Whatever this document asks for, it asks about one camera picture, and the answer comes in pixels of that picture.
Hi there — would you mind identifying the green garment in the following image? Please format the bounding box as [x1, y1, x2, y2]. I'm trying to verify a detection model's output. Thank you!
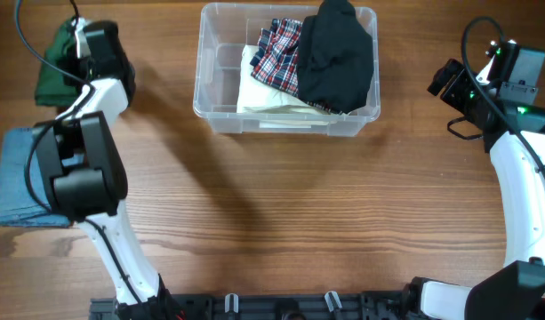
[35, 17, 80, 108]

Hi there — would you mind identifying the black garment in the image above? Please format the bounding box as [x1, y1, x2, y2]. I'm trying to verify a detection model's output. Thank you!
[297, 0, 374, 114]

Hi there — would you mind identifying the blue denim cloth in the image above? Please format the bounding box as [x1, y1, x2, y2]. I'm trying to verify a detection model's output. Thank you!
[0, 128, 71, 228]

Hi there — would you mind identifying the cream cloth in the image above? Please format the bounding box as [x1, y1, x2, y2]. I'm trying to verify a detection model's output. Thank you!
[236, 45, 330, 125]

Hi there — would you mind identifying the plaid shirt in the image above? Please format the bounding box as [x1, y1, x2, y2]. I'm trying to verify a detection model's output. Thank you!
[248, 18, 344, 115]

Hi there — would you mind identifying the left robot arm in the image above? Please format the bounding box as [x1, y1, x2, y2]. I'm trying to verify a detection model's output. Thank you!
[28, 17, 186, 319]

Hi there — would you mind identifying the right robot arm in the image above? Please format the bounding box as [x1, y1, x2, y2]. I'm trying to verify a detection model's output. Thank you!
[399, 40, 545, 319]

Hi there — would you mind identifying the clear plastic storage bin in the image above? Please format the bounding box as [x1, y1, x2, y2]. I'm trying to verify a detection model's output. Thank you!
[193, 3, 381, 137]

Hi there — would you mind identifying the white label on bin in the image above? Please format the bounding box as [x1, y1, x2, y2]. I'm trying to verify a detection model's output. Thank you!
[259, 122, 312, 130]

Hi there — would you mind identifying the left black cable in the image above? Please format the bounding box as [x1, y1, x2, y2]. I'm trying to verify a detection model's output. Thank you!
[13, 0, 142, 308]

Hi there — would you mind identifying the black cable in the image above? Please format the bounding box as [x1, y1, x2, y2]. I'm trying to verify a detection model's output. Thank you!
[445, 15, 545, 320]
[13, 0, 142, 308]

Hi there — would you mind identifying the right black cable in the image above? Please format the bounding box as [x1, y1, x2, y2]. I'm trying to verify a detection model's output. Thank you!
[445, 15, 545, 320]

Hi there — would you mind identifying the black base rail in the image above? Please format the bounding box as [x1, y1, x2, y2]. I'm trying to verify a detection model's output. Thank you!
[88, 291, 433, 320]

